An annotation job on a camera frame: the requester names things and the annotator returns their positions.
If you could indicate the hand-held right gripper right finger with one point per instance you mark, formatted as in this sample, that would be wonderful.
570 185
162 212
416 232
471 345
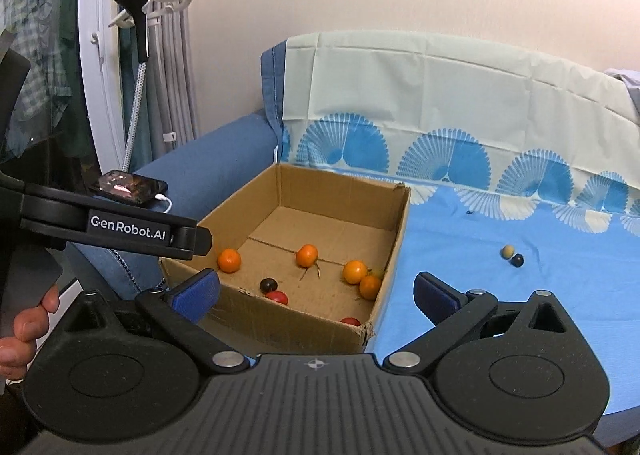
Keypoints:
436 296

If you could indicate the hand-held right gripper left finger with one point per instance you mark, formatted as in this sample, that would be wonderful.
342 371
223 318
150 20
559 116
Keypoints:
197 292

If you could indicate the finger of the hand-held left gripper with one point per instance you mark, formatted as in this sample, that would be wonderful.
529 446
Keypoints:
202 241

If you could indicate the brown cardboard box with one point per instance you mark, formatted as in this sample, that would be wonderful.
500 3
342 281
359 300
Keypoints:
320 230

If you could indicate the person's left hand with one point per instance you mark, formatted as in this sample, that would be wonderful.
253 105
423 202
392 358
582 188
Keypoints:
25 327

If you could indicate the orange tangerine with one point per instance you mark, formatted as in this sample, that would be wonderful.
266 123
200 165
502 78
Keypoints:
307 255
371 288
355 271
229 260

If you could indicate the black smartphone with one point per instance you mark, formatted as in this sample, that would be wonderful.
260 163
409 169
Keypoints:
127 187

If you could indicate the dark purple round fruit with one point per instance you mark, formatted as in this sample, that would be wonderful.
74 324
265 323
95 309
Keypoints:
516 261
269 285

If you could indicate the small red fruit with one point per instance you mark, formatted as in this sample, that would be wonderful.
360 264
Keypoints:
350 321
276 297

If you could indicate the yellow-green round fruit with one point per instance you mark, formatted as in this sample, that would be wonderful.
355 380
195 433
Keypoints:
507 251

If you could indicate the blue sofa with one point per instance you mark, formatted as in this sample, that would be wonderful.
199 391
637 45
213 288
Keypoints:
220 150

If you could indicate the checked shirt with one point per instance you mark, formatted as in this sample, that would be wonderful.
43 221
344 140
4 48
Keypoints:
35 50

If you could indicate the grey curtain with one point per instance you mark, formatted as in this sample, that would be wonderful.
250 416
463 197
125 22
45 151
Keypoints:
172 60

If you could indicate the blue fan-print bed sheet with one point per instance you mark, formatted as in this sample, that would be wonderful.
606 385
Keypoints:
450 100

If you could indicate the black handheld steamer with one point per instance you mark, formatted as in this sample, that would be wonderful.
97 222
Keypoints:
136 10

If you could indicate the grey cloth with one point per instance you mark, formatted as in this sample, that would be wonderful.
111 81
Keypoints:
627 90

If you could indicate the white round frame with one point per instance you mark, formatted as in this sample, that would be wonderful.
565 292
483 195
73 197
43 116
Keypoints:
102 85

